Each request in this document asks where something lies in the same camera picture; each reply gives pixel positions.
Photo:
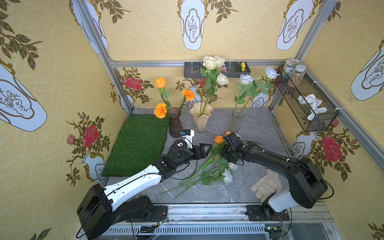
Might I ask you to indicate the cream rose single stem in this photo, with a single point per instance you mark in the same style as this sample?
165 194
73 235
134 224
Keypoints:
212 83

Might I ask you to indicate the white rose flower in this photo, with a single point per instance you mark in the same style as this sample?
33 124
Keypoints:
246 90

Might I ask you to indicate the beige work glove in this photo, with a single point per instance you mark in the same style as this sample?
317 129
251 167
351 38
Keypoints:
267 185

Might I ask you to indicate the white rose lower pile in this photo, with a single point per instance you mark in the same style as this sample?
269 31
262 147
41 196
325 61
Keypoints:
233 167

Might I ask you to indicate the green artificial grass mat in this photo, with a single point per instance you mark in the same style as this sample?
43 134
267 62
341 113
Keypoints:
141 141

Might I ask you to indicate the yellow flower on shelf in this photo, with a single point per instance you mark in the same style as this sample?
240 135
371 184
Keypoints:
243 66

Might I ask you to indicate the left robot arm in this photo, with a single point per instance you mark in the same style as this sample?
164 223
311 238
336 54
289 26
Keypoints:
103 207

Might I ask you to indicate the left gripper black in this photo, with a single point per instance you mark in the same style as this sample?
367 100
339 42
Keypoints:
197 150

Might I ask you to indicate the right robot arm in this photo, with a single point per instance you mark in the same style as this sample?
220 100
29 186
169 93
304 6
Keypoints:
306 184

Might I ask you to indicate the orange rose flower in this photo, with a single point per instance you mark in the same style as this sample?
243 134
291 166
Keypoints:
164 93

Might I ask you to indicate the purple ribbed glass vase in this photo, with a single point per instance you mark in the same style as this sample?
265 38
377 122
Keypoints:
175 126

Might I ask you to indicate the white cloth figure in basket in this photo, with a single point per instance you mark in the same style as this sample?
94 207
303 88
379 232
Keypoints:
314 105

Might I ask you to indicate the jar with white lid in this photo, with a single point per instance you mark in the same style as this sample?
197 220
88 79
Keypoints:
297 76

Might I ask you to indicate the orange marigold flower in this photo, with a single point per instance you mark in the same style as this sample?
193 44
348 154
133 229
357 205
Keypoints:
188 96

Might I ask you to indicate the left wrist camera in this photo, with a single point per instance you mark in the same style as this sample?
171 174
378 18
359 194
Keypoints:
187 136

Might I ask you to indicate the orange carnation flower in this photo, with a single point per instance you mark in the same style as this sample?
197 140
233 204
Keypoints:
161 111

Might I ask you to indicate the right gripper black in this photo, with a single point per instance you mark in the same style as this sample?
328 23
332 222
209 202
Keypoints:
229 147

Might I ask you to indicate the cream fluted glass vase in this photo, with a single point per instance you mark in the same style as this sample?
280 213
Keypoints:
201 116

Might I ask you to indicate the black wire basket shelf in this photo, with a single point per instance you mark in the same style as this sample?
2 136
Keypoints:
322 121

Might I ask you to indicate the cream rose flower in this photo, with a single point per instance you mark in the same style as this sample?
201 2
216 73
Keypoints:
212 65

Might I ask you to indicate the clear glass vase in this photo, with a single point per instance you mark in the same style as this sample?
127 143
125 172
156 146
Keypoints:
236 120

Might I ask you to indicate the jar with patterned lid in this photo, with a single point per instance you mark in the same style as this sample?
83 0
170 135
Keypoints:
289 66

